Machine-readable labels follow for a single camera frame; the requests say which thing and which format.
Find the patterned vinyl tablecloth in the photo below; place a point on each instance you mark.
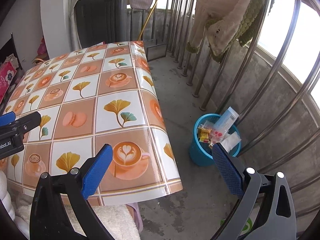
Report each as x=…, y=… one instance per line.
x=90, y=97

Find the black door panel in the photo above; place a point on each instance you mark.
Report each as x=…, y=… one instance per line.
x=100, y=21

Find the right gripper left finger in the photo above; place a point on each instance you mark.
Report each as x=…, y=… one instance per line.
x=48, y=217

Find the yellow snack packet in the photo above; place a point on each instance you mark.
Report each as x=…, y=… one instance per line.
x=203, y=135

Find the pink floral blanket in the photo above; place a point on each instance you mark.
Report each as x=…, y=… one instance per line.
x=8, y=71

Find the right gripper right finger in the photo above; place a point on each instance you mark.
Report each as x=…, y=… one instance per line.
x=276, y=217

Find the red tote bag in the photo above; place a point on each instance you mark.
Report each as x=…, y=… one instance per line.
x=42, y=53

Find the clear plastic wrapper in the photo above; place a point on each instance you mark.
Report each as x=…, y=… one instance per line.
x=215, y=135

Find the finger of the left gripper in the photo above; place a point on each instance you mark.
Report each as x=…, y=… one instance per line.
x=7, y=118

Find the light blue medicine box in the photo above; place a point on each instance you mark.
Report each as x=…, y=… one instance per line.
x=226, y=120

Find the framed mesh panel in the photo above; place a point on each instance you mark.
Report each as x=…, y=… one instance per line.
x=157, y=51

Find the beige knit sweater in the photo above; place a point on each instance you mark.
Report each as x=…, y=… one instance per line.
x=222, y=22

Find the yellow broom stick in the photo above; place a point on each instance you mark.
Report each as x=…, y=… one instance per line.
x=147, y=20

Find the white tissue paper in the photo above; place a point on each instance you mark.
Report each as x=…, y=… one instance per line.
x=230, y=141

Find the blue plastic trash basket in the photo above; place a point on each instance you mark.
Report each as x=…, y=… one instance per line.
x=200, y=153

